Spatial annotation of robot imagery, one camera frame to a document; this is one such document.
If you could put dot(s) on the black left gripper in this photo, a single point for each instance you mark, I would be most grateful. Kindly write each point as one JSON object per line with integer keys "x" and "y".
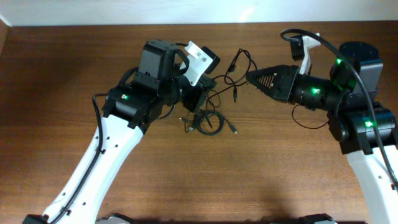
{"x": 193, "y": 97}

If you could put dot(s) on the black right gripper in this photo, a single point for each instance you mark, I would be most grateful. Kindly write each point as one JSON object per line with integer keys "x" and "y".
{"x": 292, "y": 83}

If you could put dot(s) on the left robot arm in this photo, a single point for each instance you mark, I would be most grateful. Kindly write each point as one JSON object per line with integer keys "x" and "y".
{"x": 168, "y": 73}

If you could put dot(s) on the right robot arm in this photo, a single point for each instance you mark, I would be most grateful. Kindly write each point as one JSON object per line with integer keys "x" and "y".
{"x": 349, "y": 119}

